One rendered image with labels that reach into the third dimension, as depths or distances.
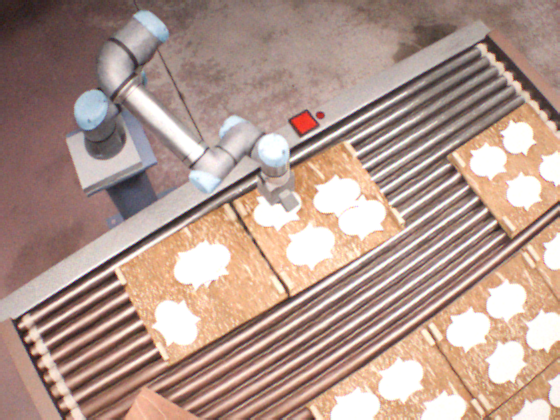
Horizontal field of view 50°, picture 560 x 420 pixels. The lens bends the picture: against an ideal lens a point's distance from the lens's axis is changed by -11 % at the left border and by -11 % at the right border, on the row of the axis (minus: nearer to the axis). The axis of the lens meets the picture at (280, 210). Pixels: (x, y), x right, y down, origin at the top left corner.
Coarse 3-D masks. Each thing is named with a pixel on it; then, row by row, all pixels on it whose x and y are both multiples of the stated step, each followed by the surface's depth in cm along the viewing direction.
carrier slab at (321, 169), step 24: (312, 168) 208; (336, 168) 208; (360, 168) 208; (312, 192) 205; (360, 192) 205; (312, 216) 202; (264, 240) 199; (288, 240) 199; (336, 240) 199; (360, 240) 199; (384, 240) 199; (288, 264) 196; (336, 264) 196
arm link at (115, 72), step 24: (120, 48) 158; (96, 72) 161; (120, 72) 159; (120, 96) 160; (144, 96) 162; (144, 120) 163; (168, 120) 163; (168, 144) 165; (192, 144) 165; (192, 168) 167; (216, 168) 166
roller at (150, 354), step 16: (448, 160) 211; (432, 176) 208; (400, 192) 207; (416, 192) 208; (144, 352) 188; (128, 368) 186; (96, 384) 184; (112, 384) 186; (64, 400) 182; (80, 400) 183
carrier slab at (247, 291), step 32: (192, 224) 202; (224, 224) 202; (160, 256) 198; (256, 256) 198; (128, 288) 194; (160, 288) 194; (192, 288) 194; (224, 288) 194; (256, 288) 194; (224, 320) 190; (192, 352) 187
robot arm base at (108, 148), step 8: (120, 128) 212; (112, 136) 208; (120, 136) 214; (88, 144) 209; (96, 144) 207; (104, 144) 208; (112, 144) 210; (120, 144) 212; (88, 152) 212; (96, 152) 211; (104, 152) 210; (112, 152) 211
